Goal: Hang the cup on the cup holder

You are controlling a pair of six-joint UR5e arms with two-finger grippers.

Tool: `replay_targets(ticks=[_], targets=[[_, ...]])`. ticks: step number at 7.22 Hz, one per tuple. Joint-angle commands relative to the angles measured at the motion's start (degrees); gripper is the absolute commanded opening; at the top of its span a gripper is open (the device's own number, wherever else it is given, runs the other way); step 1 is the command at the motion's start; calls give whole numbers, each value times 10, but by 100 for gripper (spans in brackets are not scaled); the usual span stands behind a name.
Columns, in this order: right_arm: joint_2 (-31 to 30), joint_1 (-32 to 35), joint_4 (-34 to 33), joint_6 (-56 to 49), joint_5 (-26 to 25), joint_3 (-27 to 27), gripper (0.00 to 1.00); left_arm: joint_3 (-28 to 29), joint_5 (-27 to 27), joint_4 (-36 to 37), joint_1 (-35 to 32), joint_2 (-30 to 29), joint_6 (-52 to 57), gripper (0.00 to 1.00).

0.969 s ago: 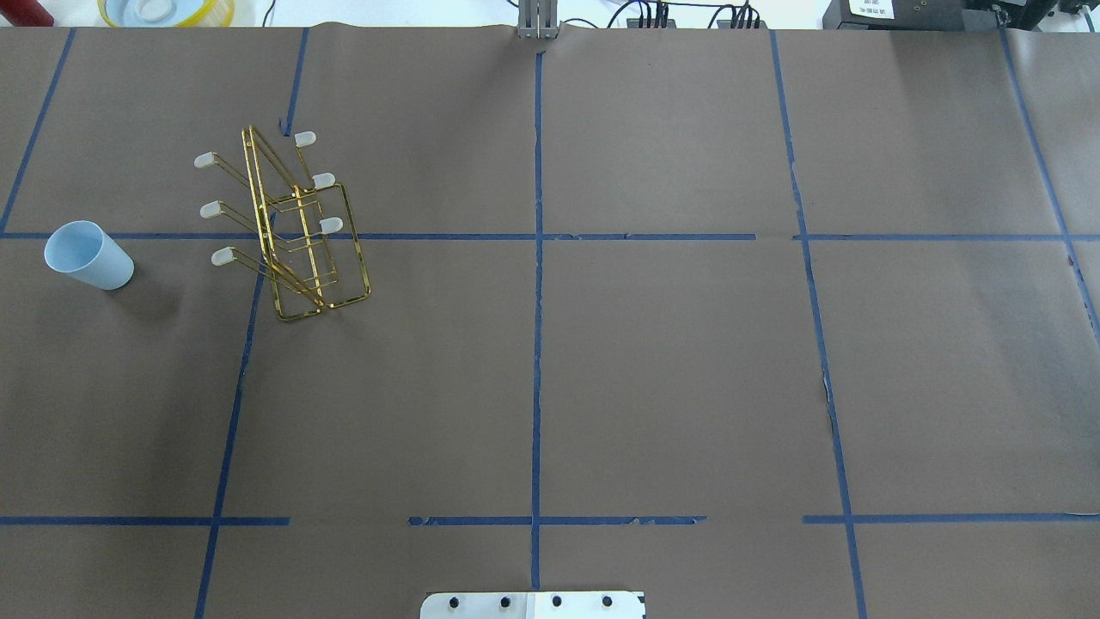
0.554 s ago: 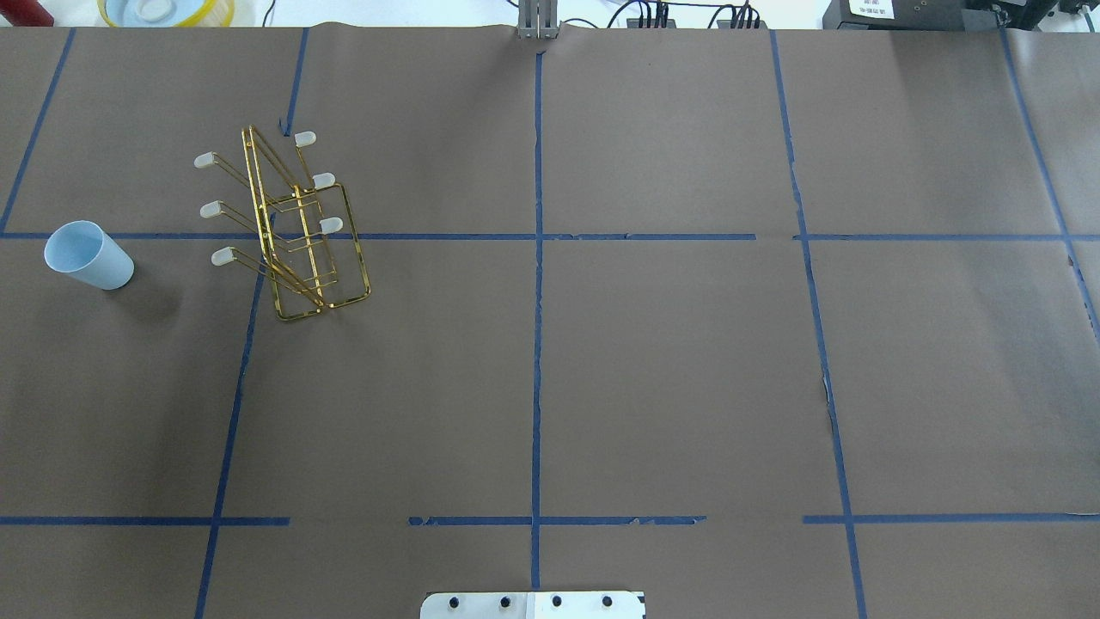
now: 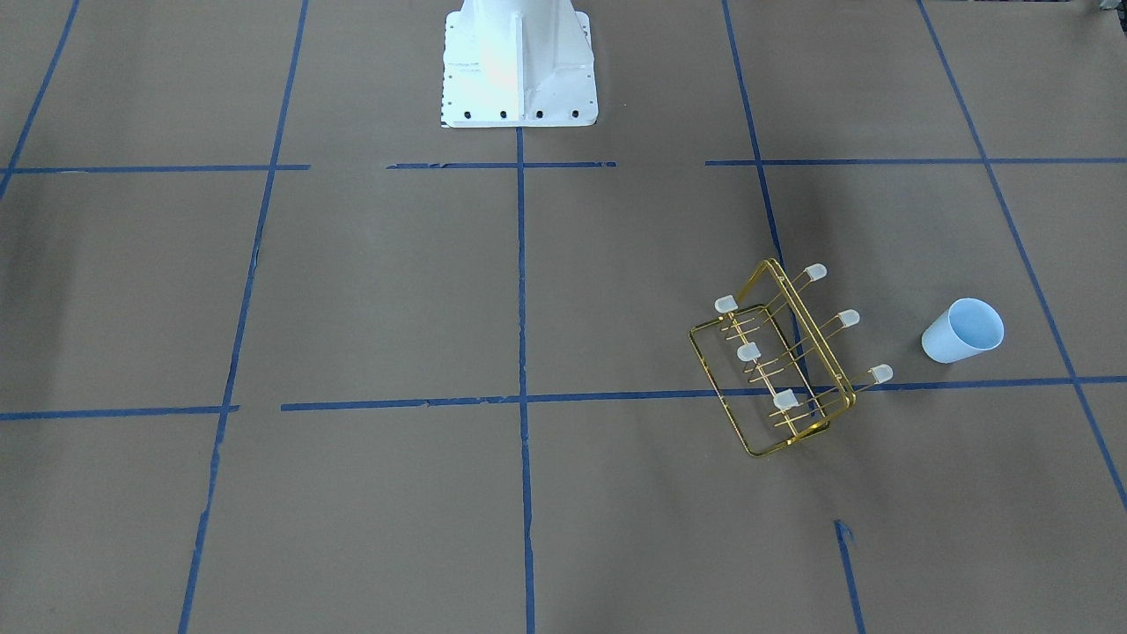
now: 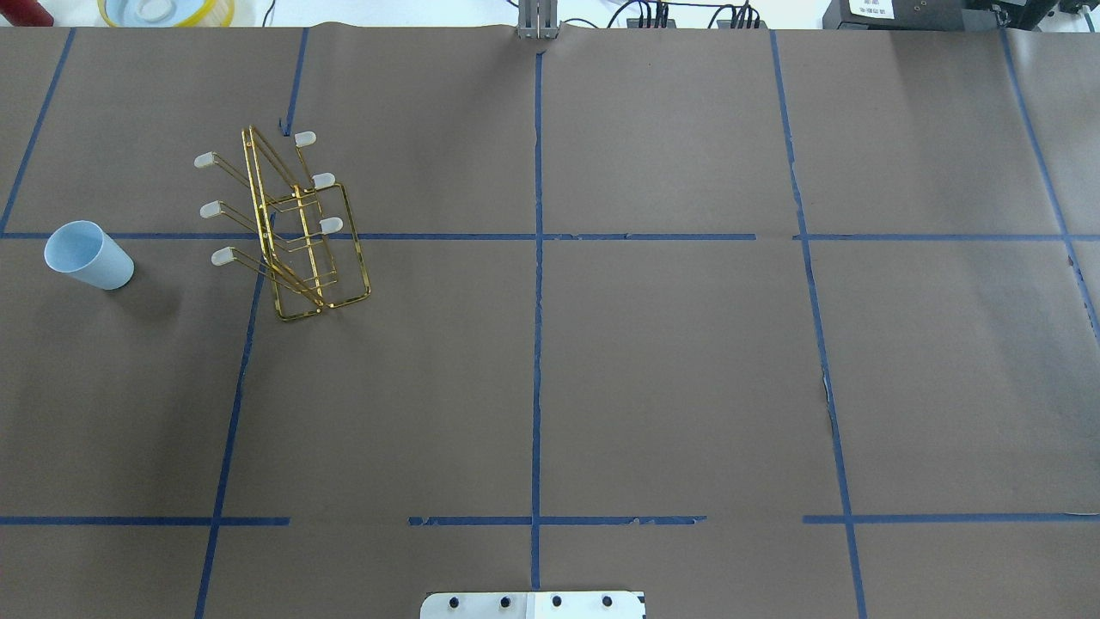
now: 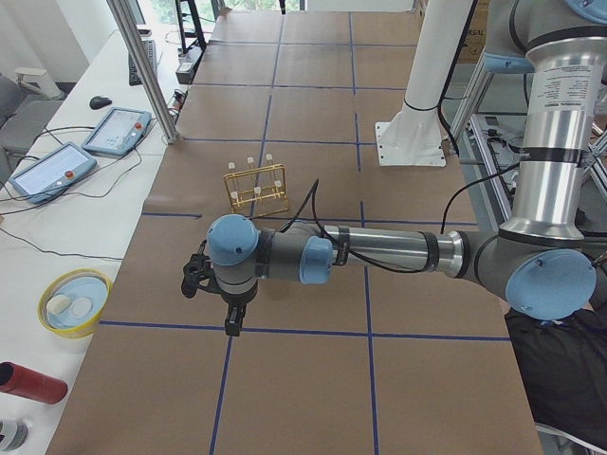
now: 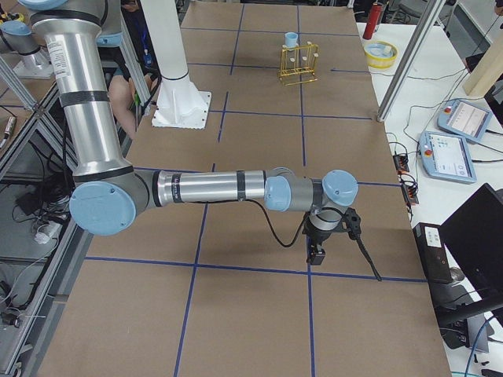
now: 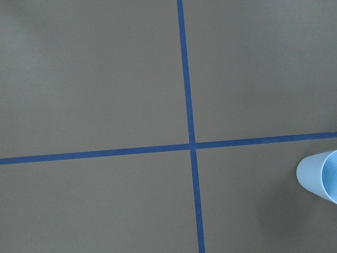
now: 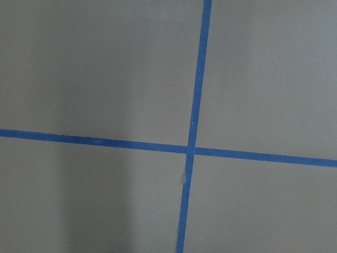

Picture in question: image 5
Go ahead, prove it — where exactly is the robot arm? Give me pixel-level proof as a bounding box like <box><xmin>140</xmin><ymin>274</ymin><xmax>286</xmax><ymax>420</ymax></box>
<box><xmin>181</xmin><ymin>1</ymin><xmax>606</xmax><ymax>336</ymax></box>

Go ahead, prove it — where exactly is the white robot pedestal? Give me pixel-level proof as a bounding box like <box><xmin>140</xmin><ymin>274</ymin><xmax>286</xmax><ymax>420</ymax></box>
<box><xmin>376</xmin><ymin>0</ymin><xmax>475</xmax><ymax>167</ymax></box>

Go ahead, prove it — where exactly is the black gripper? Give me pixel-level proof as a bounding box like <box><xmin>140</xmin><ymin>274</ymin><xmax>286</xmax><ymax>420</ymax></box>
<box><xmin>224</xmin><ymin>297</ymin><xmax>248</xmax><ymax>337</ymax></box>

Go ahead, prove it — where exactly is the gold wire cup holder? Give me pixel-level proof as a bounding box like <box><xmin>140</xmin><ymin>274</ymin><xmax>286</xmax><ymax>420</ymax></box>
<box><xmin>223</xmin><ymin>154</ymin><xmax>290</xmax><ymax>219</ymax></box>

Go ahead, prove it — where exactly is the aluminium frame post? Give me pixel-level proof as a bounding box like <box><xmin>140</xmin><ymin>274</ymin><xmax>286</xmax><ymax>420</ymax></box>
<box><xmin>106</xmin><ymin>0</ymin><xmax>178</xmax><ymax>144</ymax></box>

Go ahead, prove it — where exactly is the white round block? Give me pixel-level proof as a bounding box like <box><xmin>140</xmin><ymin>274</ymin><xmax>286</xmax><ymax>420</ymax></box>
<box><xmin>46</xmin><ymin>294</ymin><xmax>72</xmax><ymax>315</ymax></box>

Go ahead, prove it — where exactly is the black computer mouse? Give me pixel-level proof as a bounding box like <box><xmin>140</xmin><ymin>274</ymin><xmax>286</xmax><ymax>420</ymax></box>
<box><xmin>89</xmin><ymin>96</ymin><xmax>112</xmax><ymax>110</ymax></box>

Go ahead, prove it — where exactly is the person in black clothes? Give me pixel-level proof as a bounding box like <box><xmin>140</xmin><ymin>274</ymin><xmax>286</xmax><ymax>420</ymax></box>
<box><xmin>505</xmin><ymin>304</ymin><xmax>606</xmax><ymax>449</ymax></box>

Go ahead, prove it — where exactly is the far teach pendant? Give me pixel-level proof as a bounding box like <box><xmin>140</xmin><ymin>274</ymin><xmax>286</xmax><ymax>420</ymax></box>
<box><xmin>82</xmin><ymin>107</ymin><xmax>152</xmax><ymax>157</ymax></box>

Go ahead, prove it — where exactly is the black keyboard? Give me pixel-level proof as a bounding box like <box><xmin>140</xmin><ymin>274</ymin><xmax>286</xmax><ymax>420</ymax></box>
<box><xmin>127</xmin><ymin>39</ymin><xmax>158</xmax><ymax>87</ymax></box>

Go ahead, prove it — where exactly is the teach pendant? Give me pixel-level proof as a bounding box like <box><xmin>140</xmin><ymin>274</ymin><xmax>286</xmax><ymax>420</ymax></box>
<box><xmin>82</xmin><ymin>107</ymin><xmax>152</xmax><ymax>157</ymax></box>
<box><xmin>9</xmin><ymin>142</ymin><xmax>97</xmax><ymax>204</ymax></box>

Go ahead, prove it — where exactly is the yellow rimmed blue bowl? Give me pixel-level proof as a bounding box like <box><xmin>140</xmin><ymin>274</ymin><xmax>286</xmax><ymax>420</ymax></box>
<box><xmin>37</xmin><ymin>268</ymin><xmax>113</xmax><ymax>339</ymax></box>

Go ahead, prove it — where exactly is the near teach pendant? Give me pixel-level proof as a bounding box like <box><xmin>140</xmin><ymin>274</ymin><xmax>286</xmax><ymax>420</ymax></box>
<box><xmin>9</xmin><ymin>142</ymin><xmax>97</xmax><ymax>204</ymax></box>

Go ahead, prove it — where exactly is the red thermos bottle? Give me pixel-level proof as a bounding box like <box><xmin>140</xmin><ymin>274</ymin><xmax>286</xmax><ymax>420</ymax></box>
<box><xmin>1</xmin><ymin>361</ymin><xmax>68</xmax><ymax>405</ymax></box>

